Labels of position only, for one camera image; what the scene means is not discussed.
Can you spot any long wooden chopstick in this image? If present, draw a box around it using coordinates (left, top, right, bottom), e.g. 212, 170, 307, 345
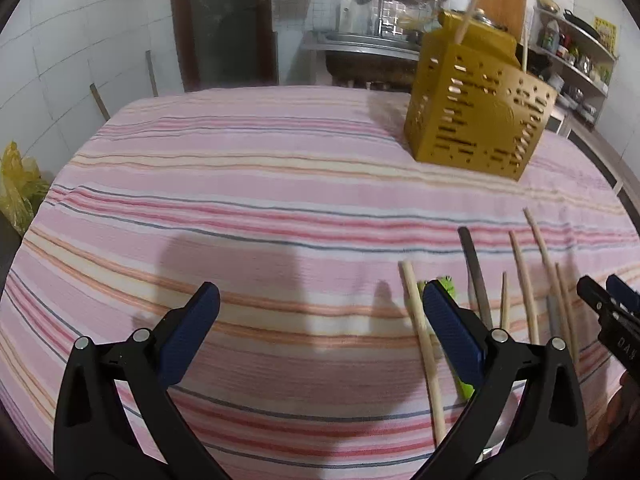
523, 208, 572, 342

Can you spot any green frog handle fork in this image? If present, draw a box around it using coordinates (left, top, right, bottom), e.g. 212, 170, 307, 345
419, 278, 482, 401

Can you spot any thick wooden chopstick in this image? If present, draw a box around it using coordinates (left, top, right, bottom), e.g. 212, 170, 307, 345
400, 260, 446, 446

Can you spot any right hand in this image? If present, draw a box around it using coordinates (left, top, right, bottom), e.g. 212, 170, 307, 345
589, 372, 639, 453

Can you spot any wooden chopstick far right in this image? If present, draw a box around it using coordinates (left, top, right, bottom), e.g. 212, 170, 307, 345
555, 262, 579, 367

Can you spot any short wooden chopstick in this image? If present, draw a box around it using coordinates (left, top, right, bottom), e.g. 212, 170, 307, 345
509, 231, 540, 344

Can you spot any yellow perforated utensil holder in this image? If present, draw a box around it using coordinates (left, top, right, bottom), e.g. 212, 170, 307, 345
404, 11, 558, 181

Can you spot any yellow plastic bag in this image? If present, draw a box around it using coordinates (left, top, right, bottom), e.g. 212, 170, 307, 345
0, 141, 50, 236

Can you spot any chopstick in holder right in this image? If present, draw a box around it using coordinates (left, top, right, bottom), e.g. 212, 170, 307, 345
521, 24, 529, 73

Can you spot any pink striped tablecloth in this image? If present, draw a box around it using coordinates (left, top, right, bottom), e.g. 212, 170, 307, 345
1, 87, 639, 479

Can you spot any wooden cutting board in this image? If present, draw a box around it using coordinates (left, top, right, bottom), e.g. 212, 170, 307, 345
477, 0, 527, 41

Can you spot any steel sink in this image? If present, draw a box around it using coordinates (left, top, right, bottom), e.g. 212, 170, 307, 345
300, 32, 420, 89

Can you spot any dark wooden door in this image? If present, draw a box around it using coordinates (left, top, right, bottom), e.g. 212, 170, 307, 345
170, 0, 278, 92

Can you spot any dark handled metal spoon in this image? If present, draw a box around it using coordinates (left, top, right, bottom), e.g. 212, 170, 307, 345
458, 226, 506, 458

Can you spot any wall shelf with bottles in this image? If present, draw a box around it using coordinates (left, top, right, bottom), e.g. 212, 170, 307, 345
529, 2, 617, 128

